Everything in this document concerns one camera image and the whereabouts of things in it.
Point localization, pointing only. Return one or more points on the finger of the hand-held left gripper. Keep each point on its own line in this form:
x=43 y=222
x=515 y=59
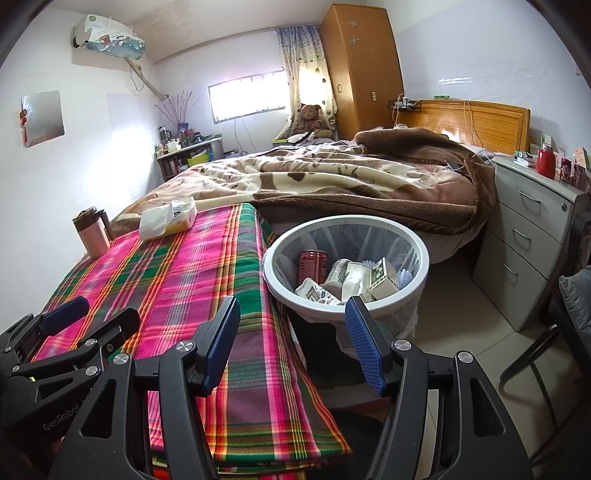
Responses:
x=111 y=330
x=64 y=314

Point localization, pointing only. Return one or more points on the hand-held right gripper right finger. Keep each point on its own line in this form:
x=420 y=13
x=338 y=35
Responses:
x=364 y=346

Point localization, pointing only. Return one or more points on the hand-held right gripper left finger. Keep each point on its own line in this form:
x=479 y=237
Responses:
x=221 y=341

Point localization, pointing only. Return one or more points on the paper wrapper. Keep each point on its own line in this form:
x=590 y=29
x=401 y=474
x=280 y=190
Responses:
x=353 y=279

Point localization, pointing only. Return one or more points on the dark red drink can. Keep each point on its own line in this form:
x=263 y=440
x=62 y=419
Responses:
x=314 y=265

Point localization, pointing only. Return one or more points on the pink green plaid cloth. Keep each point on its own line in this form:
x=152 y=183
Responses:
x=184 y=277

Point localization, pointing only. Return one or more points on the pink thermos mug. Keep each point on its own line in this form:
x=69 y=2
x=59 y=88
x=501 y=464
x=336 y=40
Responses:
x=92 y=237

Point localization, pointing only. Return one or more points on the white tissue pack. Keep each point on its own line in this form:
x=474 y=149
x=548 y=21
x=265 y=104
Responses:
x=161 y=221

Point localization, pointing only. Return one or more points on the brown beige blanket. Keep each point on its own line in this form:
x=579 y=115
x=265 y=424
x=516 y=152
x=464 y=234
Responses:
x=346 y=180

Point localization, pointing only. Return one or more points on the cluttered side table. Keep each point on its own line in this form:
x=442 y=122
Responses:
x=175 y=166

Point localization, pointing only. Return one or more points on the yellow green box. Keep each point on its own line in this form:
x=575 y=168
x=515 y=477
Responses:
x=199 y=160

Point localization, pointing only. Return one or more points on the grey metal bin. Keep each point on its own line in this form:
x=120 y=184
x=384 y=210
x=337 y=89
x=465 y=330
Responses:
x=218 y=151

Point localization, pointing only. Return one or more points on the grey drawer cabinet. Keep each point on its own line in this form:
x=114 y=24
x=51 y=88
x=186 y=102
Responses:
x=521 y=230

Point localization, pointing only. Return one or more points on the red hanging ornament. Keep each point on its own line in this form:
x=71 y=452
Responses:
x=24 y=121

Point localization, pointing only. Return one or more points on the row of bottles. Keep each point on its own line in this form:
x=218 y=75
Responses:
x=182 y=141

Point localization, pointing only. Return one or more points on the black metal chair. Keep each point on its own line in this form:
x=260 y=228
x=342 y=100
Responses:
x=570 y=295

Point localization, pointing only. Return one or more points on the dried flower branches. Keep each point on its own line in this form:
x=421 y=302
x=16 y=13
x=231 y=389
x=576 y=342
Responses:
x=180 y=110

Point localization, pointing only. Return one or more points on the brown teddy bear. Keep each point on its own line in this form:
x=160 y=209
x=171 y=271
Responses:
x=310 y=117

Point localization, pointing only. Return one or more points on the green white medicine box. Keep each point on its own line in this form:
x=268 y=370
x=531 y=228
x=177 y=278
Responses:
x=525 y=159

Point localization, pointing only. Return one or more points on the window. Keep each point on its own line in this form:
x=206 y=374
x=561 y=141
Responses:
x=249 y=94

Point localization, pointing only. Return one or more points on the air conditioner pipe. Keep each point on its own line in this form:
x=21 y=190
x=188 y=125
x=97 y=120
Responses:
x=147 y=78

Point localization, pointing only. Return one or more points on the wooden bed headboard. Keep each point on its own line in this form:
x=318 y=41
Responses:
x=485 y=122

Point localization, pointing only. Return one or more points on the red bottle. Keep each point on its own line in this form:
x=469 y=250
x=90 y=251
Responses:
x=546 y=164

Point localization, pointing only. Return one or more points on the wooden wardrobe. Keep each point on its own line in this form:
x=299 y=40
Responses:
x=360 y=83

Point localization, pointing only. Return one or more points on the pink card box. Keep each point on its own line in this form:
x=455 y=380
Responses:
x=581 y=161

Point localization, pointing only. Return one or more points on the patterned curtain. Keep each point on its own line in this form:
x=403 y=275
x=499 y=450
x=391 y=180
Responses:
x=304 y=64

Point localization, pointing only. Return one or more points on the silver wall mirror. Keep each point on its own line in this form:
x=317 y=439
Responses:
x=44 y=117

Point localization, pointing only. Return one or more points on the wall shelf with power strip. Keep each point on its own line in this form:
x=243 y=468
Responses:
x=404 y=104

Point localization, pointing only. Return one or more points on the covered wall air conditioner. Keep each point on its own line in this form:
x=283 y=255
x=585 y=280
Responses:
x=111 y=39

